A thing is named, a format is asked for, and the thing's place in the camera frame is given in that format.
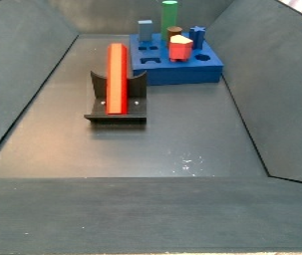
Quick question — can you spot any brown cylinder peg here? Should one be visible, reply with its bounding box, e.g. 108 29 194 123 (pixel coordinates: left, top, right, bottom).
166 26 182 40

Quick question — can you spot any green cylinder peg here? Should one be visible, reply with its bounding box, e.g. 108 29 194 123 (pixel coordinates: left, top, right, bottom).
161 0 178 40

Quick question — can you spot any light blue square block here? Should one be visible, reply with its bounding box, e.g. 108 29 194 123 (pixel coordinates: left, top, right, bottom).
139 20 152 41

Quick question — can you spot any red hexagon bar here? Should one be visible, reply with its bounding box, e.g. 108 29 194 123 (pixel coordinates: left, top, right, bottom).
107 43 128 115

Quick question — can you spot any black curved holder stand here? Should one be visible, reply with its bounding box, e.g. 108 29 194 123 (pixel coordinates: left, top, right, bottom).
84 72 147 123

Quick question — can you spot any dark blue star peg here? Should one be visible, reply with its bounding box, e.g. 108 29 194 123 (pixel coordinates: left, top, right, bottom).
189 26 206 50

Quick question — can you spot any blue foam shape board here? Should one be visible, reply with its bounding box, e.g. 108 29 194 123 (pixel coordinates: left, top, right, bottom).
130 34 223 86

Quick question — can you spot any red pentagon block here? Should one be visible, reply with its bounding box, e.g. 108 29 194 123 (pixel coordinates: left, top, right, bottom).
169 35 193 62

